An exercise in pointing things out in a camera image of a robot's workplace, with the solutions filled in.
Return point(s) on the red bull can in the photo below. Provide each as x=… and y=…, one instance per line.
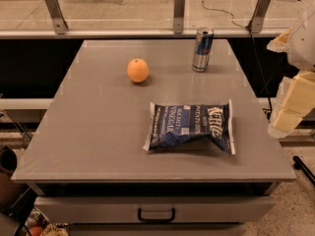
x=203, y=45

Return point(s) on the dark chair at left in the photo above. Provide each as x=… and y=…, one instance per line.
x=16, y=200

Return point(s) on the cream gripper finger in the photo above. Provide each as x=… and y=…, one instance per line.
x=295, y=99
x=280, y=43

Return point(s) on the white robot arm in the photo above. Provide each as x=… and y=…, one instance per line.
x=301, y=42

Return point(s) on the orange fruit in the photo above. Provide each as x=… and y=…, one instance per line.
x=138, y=70

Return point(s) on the grey drawer with black handle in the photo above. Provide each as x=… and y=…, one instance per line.
x=154, y=209

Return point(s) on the metal railing bracket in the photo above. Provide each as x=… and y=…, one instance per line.
x=178, y=16
x=59, y=24
x=256, y=23

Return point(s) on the right metal railing bracket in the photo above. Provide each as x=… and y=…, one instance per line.
x=256, y=23

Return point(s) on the left metal railing bracket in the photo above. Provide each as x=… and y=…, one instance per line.
x=59, y=24

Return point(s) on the colourful clutter on floor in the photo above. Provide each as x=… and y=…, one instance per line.
x=38, y=225

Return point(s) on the blue kettle chips bag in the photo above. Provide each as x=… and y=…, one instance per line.
x=174, y=125

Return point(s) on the black floor stand leg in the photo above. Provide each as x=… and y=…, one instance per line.
x=298, y=164

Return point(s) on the middle metal railing bracket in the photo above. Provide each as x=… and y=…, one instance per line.
x=178, y=16

